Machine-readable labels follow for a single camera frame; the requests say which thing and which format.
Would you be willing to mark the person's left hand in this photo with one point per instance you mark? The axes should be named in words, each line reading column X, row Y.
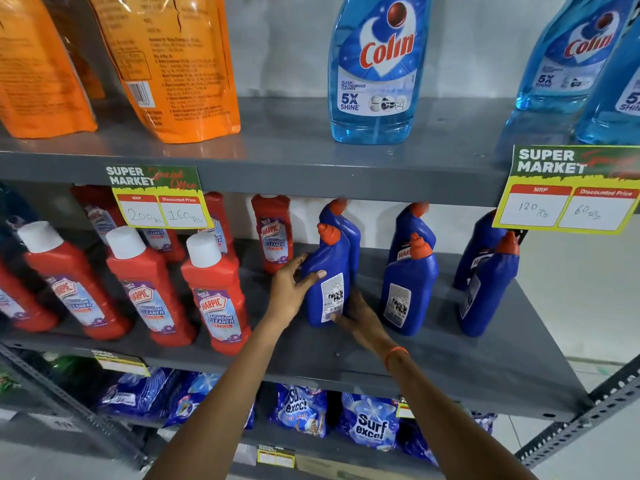
column 285, row 294

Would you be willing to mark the person's right hand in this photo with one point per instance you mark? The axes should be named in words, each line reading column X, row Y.
column 365, row 324

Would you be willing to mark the person's right thumb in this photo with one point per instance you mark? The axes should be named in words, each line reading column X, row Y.
column 340, row 319

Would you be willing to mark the person's left thumb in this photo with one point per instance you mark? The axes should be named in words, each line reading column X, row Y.
column 314, row 278

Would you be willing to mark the blue toilet cleaner bottle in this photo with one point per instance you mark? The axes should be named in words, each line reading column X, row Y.
column 327, row 264

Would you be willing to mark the person's left forearm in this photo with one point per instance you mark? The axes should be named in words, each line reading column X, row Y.
column 225, row 404

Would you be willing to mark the person's right forearm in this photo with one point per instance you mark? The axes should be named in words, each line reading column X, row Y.
column 450, row 419

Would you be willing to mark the orange wristband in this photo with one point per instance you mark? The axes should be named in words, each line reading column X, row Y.
column 395, row 352

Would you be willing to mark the row of blue cleaner bottles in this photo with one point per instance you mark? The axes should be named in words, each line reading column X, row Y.
column 407, row 284

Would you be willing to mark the row of blue detergent packets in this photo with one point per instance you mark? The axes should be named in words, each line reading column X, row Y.
column 367, row 419

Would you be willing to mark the small yellow price tag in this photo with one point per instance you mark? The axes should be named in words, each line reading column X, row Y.
column 120, row 363
column 275, row 457
column 404, row 409

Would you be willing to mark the grey metal shelving rack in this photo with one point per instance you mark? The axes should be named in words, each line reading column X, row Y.
column 300, row 164

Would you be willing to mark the row of red cleaner bottles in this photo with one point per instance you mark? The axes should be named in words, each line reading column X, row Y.
column 145, row 294

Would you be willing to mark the green yellow price tag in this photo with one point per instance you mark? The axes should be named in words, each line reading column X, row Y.
column 155, row 199
column 570, row 194

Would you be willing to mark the light blue glass cleaner bottle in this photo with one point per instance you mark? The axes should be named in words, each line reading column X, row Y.
column 612, row 104
column 375, row 69
column 570, row 54

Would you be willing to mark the orange refill pouch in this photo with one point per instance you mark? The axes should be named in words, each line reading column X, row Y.
column 35, row 69
column 85, row 69
column 175, row 59

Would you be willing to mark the dark green bottle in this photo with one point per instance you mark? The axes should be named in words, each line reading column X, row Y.
column 70, row 372

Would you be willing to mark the dark blue bottle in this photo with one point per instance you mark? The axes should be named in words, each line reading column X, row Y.
column 15, row 214

